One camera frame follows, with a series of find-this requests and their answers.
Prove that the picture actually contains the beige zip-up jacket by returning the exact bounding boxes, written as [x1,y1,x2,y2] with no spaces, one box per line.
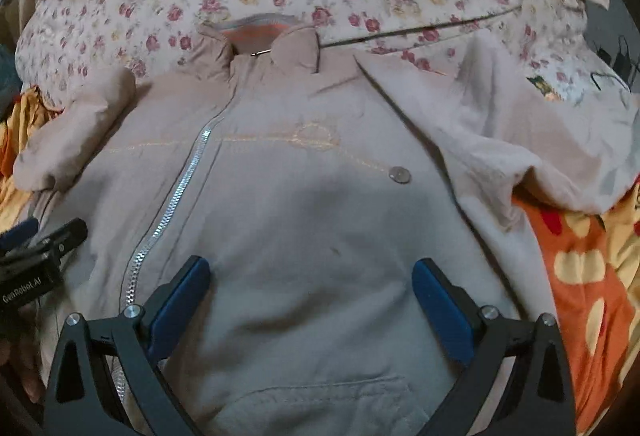
[12,22,637,436]

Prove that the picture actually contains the green snack packet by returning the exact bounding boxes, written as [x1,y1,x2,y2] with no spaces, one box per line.
[528,76,562,102]

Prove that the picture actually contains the grey dark clothes pile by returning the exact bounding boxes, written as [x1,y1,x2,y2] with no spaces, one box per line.
[0,44,22,118]

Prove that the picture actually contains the orange yellow red blanket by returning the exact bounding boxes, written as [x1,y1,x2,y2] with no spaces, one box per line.
[0,84,640,436]

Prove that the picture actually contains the person's left hand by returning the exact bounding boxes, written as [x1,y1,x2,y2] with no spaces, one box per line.
[1,305,44,404]

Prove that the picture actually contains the black cable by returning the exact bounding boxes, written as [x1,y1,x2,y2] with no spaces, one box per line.
[589,69,633,92]

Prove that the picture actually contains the black charger plugs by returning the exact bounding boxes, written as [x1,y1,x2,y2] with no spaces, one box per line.
[596,35,639,86]

